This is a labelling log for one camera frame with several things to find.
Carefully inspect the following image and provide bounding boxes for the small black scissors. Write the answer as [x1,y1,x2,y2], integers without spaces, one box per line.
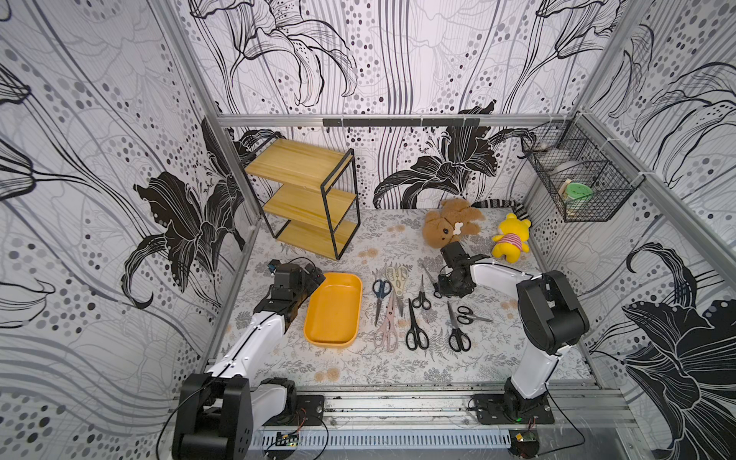
[422,266,442,298]
[410,278,431,311]
[456,306,494,325]

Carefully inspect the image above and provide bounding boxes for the yellow storage tray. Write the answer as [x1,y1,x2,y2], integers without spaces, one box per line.
[303,272,362,349]

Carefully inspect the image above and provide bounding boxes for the large black scissors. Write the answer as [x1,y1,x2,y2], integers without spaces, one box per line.
[406,301,429,351]

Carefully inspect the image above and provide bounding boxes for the blue handled scissors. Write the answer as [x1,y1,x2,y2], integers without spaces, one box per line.
[372,279,393,326]

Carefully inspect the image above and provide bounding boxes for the pink handled scissors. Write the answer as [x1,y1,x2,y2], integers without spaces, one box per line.
[374,294,399,353]

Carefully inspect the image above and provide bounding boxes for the beige kitchen scissors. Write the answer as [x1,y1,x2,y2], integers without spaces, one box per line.
[385,264,409,317]

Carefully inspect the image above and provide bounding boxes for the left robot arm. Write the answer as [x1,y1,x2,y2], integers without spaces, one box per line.
[171,260,326,459]

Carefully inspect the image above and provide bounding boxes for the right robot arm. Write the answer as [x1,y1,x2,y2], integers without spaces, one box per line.
[438,241,590,404]

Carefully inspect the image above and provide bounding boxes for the black scissors right lower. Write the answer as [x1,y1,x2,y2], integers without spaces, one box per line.
[447,304,472,353]

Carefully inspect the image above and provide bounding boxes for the right circuit box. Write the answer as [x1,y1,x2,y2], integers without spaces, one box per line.
[508,430,541,459]

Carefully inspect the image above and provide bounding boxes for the brown teddy bear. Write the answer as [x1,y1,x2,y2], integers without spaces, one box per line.
[422,199,485,249]

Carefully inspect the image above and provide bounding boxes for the yellow plush bear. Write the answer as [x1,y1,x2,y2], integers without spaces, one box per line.
[492,213,531,264]

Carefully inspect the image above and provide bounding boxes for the wooden three-tier shelf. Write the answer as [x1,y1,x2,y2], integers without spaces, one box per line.
[245,138,361,261]

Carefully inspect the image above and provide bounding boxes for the green lidded jar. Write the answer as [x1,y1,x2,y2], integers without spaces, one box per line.
[563,182,594,213]

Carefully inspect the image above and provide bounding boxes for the left circuit board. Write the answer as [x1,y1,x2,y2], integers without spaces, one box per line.
[273,432,300,449]

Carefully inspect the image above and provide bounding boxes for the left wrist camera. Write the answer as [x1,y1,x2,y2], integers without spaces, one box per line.
[268,259,282,275]

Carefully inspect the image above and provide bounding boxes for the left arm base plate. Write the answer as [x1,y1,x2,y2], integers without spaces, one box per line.
[264,394,325,427]

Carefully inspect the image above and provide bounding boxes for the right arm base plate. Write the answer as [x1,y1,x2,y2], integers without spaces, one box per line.
[468,393,555,427]

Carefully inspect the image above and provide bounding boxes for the black wall hook bar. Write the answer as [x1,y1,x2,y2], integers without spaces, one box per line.
[322,117,480,128]

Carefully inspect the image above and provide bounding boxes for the black wire basket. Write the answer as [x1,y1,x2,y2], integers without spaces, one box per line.
[521,116,644,222]

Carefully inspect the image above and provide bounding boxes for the aluminium front rail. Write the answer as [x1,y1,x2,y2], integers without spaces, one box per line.
[166,388,639,429]

